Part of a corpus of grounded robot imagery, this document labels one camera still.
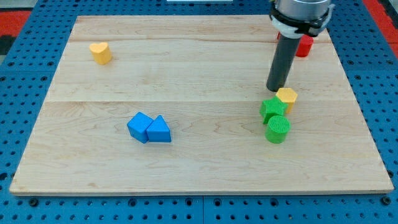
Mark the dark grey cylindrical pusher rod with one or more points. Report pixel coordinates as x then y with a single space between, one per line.
282 62

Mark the yellow hexagon block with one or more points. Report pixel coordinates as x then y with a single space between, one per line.
289 96

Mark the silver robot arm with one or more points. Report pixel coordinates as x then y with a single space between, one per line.
294 19

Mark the green circle block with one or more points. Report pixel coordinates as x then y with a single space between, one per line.
277 129

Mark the red block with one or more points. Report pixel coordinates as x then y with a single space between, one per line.
304 46

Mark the green star block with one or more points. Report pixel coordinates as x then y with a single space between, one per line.
272 107

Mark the blue triangle block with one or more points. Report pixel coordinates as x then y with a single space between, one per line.
158 131

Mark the light wooden board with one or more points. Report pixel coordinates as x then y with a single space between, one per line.
206 76

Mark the blue cube block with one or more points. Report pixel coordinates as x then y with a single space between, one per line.
138 125

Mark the yellow heart block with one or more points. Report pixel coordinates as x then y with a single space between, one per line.
101 52

